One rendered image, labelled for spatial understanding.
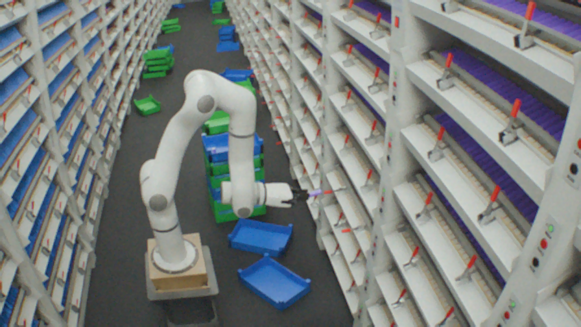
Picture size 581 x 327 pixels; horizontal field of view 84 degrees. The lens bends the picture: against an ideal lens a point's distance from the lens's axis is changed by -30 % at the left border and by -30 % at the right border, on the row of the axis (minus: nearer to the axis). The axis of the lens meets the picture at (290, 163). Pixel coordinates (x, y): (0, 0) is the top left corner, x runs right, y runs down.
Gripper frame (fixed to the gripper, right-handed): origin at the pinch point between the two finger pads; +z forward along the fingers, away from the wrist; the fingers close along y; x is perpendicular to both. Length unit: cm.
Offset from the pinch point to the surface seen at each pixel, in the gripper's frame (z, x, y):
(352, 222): 20.2, -7.9, 8.0
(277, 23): 19, 33, -170
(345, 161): 17.3, 11.1, -7.2
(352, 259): 24.4, -26.4, 11.3
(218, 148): -24, -24, -78
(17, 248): -114, -6, 33
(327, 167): 19.9, -5.3, -29.5
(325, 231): 28, -43, -29
